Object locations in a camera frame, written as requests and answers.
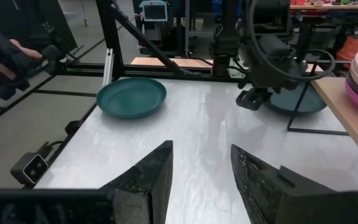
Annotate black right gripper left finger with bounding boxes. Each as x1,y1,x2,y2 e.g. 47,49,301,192
99,140,174,224

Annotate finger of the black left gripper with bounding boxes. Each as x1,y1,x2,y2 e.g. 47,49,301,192
236,88,272,111

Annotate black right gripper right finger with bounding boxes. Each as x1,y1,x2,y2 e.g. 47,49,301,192
231,144,335,224

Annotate teal plate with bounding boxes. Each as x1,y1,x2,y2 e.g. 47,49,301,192
96,77,167,120
264,81,328,114

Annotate orange vacuum cleaner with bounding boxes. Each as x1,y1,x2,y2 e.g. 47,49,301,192
336,18,358,62

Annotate wooden base board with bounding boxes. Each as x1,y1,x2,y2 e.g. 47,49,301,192
131,57,214,70

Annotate light blue framed monitor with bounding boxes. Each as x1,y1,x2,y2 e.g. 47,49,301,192
139,0,168,22

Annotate person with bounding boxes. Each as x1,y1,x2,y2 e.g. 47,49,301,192
0,29,67,102

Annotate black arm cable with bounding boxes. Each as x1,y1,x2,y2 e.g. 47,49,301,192
246,0,336,82

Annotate wooden shelf with black frame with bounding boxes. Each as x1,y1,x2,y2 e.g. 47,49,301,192
286,76,358,172

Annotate small black table camera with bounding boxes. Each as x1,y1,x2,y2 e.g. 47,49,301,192
10,152,50,187

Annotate black table frame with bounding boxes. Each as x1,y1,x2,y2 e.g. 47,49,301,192
57,0,245,82

